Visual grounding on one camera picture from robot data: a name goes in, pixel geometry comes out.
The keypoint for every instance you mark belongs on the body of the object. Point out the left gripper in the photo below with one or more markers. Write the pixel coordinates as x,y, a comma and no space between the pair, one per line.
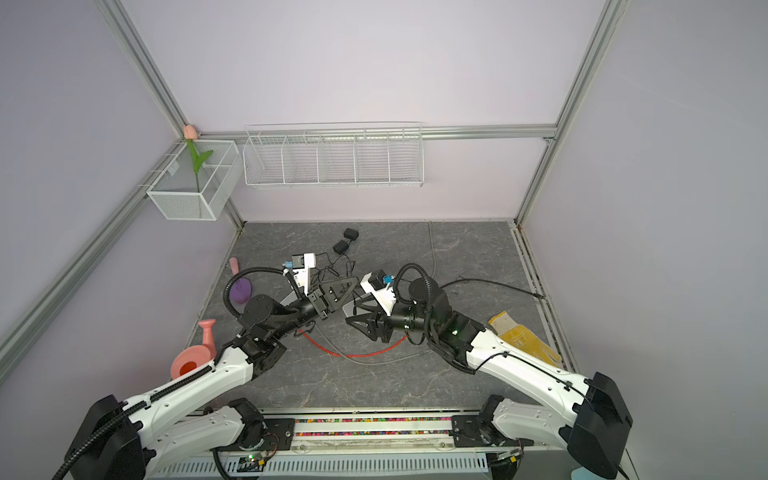
325,300

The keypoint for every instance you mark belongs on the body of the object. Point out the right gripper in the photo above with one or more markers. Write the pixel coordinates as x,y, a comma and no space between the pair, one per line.
375,320

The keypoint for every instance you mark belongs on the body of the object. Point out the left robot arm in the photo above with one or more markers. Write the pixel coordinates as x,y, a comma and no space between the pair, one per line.
136,437

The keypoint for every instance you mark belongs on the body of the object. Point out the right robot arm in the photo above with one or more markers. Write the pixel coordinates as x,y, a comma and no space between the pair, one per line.
587,416

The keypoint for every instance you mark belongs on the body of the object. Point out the black power adapter near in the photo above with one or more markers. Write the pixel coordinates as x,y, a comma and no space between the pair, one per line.
340,247

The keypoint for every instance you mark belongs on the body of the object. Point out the black power adapter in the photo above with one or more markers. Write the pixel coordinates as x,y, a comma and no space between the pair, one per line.
340,247
350,234

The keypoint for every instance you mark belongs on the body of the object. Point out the black power adapter far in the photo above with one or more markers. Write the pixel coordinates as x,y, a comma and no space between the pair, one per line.
350,234

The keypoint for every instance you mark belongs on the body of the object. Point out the yellow work glove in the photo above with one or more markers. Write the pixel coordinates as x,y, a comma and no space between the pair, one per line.
522,338

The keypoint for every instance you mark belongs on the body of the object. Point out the pink watering can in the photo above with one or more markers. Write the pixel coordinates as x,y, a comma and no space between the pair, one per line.
195,356

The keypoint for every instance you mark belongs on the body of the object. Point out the white mesh box basket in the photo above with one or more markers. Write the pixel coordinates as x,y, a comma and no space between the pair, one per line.
174,190

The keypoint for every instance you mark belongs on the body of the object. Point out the artificial tulip flower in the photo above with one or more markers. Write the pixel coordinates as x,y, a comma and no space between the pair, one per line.
199,158

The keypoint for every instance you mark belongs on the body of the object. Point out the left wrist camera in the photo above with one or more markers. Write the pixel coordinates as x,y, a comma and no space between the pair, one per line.
301,266

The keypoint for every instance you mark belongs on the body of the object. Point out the purple trowel pink handle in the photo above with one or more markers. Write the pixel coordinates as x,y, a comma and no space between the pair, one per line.
241,290

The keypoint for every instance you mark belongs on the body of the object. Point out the white wire shelf basket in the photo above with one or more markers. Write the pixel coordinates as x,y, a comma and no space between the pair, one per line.
334,154

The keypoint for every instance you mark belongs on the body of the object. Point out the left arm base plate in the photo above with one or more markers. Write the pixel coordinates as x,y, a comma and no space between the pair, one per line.
271,434

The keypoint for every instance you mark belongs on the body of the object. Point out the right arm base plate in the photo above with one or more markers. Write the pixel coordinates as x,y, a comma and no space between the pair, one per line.
472,431

